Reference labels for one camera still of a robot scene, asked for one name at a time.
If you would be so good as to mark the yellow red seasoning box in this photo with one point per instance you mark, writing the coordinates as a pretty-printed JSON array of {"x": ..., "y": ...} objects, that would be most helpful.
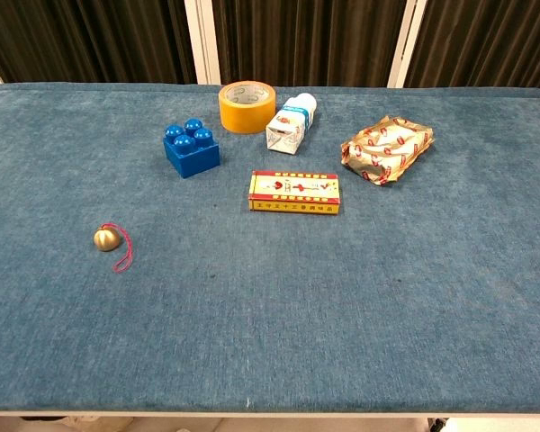
[{"x": 294, "y": 192}]

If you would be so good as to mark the blue fabric table cloth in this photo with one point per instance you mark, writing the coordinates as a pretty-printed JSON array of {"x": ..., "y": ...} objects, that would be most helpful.
[{"x": 270, "y": 292}]

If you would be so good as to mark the white bottle with carton sleeve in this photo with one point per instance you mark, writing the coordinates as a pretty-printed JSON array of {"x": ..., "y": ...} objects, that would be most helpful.
[{"x": 290, "y": 127}]

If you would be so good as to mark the blue toy building block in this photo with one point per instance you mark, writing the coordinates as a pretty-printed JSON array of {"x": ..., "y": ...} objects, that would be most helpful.
[{"x": 191, "y": 153}]

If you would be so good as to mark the yellow packing tape roll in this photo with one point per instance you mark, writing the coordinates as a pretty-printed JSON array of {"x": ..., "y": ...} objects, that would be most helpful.
[{"x": 246, "y": 112}]

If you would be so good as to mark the gold red foil snack packet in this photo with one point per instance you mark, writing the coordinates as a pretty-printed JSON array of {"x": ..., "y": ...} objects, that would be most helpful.
[{"x": 384, "y": 150}]

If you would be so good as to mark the dark pleated curtain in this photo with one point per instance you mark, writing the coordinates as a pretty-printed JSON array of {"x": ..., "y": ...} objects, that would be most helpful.
[{"x": 310, "y": 40}]

